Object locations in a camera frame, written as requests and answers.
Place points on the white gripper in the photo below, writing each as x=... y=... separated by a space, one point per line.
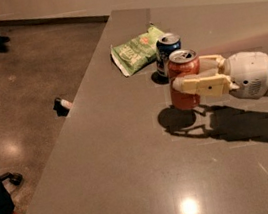
x=249 y=72

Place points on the orange coke can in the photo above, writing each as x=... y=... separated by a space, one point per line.
x=182 y=63

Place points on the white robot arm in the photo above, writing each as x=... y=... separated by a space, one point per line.
x=242 y=75

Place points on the blue pepsi can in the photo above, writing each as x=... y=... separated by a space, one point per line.
x=166 y=44

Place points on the green chip bag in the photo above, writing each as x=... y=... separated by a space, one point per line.
x=136 y=53

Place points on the black chair caster wheel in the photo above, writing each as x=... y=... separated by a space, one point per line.
x=15 y=178

